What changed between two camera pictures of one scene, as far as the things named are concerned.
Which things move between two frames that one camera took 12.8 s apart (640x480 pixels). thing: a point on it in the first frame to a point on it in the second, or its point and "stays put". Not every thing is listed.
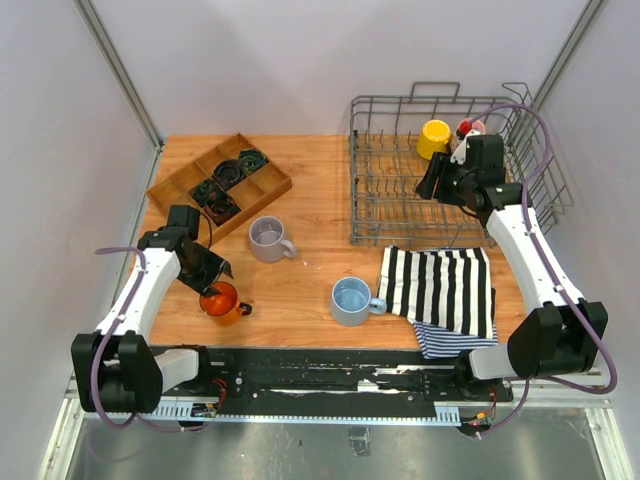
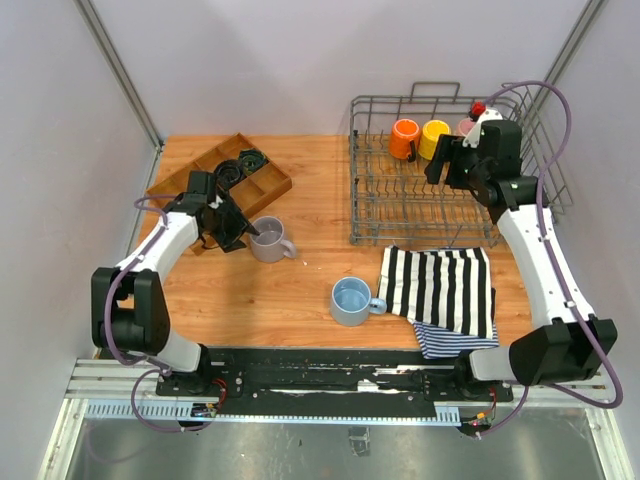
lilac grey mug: (266, 236) stays put
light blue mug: (351, 302) stays put
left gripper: (216, 265) to (230, 241)
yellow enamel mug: (434, 138) stays put
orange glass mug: (224, 309) to (402, 142)
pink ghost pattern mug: (466, 126) stays put
